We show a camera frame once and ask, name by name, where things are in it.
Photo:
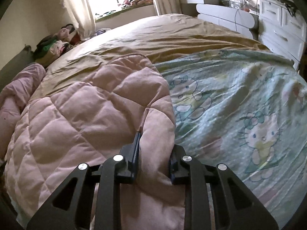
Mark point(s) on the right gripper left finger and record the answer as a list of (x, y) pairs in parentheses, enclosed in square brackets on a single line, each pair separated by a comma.
[(90, 190)]

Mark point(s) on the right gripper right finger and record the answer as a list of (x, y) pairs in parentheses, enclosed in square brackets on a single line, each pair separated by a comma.
[(215, 198)]

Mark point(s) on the pink quilted coat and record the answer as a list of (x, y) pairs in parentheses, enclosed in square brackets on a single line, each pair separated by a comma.
[(88, 122)]

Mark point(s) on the pile of clothes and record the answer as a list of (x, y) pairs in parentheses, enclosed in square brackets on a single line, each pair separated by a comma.
[(53, 46)]

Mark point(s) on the green cartoon print bedsheet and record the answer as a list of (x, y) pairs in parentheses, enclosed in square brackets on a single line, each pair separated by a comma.
[(246, 109)]

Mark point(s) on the rolled pink duvet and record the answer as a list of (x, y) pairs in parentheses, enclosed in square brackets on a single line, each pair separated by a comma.
[(14, 98)]

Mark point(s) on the dark grey headboard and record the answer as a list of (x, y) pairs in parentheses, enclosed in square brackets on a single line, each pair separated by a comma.
[(16, 65)]

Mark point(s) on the tan bed blanket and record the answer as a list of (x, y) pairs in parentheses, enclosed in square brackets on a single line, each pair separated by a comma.
[(159, 38)]

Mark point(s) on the white dresser with drawers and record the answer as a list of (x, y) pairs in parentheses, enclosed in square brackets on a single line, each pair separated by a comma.
[(282, 32)]

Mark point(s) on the white rounded side cabinet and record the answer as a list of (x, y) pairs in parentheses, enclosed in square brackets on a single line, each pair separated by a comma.
[(214, 12)]

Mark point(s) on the cream window curtain left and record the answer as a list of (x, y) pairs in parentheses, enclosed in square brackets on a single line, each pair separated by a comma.
[(81, 16)]

